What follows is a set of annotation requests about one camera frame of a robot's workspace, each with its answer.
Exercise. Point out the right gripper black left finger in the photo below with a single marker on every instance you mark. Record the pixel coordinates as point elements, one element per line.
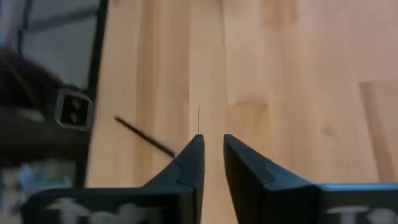
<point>174,199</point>

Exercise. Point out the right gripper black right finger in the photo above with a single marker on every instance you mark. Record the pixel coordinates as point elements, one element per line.
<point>264,199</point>

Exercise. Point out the slim grey makeup brush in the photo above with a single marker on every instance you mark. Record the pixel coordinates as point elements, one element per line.
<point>143,137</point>

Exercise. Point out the dark bulky object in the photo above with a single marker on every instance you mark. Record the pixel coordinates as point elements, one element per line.
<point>25,130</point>

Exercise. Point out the black table border strip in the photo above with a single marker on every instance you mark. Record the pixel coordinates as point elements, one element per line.
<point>96,46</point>

